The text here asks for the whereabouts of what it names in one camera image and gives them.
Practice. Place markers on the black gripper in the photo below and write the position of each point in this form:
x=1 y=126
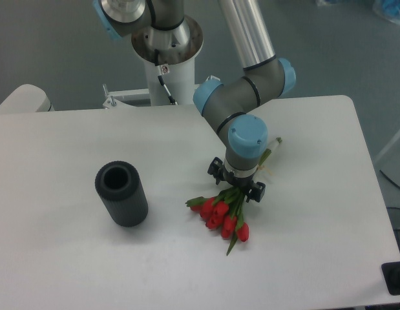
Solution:
x=238 y=178

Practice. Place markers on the red tulip bouquet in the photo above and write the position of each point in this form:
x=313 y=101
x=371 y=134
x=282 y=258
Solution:
x=225 y=213

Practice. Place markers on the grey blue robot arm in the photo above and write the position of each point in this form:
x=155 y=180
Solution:
x=226 y=108

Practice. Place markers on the dark grey ribbed vase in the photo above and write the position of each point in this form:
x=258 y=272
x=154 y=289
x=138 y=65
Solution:
x=119 y=186

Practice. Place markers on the white furniture at right edge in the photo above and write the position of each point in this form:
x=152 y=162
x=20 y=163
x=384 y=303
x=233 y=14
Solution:
x=387 y=151

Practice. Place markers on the black clamp at table edge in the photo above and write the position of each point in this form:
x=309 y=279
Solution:
x=391 y=273

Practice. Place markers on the white chair back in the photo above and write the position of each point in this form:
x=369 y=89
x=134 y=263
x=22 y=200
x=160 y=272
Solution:
x=26 y=98

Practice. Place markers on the blue plastic bag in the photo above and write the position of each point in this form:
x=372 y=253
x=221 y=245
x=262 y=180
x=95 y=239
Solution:
x=388 y=9

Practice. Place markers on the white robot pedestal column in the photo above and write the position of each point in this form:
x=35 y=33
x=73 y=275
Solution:
x=168 y=57

